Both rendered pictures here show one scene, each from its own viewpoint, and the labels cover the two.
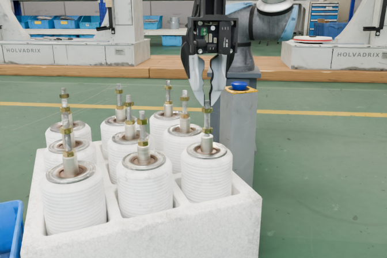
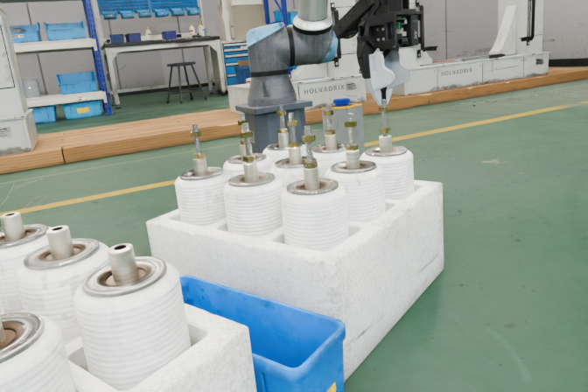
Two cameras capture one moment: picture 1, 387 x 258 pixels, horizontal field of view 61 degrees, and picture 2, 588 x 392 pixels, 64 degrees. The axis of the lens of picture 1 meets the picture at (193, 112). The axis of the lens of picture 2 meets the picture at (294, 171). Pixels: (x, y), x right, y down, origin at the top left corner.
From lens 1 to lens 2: 55 cm
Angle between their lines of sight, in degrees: 29
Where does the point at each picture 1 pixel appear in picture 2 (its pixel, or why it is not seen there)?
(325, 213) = not seen: hidden behind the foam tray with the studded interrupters
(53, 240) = (342, 249)
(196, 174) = (395, 171)
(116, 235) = (381, 234)
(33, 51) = not seen: outside the picture
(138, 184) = (371, 185)
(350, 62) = (318, 99)
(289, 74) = not seen: hidden behind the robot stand
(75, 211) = (342, 219)
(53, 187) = (322, 197)
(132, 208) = (366, 214)
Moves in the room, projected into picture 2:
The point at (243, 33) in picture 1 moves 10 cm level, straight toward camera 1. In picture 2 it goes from (284, 58) to (298, 57)
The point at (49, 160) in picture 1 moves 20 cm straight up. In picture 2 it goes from (250, 196) to (234, 60)
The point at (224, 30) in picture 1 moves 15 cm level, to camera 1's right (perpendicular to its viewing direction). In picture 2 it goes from (414, 23) to (474, 18)
